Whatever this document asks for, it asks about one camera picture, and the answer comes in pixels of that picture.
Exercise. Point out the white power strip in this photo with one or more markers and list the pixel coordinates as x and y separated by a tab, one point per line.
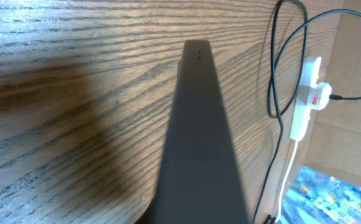
301	116

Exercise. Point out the Samsung Galaxy smartphone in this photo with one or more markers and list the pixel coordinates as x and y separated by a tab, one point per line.
198	180

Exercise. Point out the white charger plug adapter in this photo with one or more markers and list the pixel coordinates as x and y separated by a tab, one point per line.
318	96

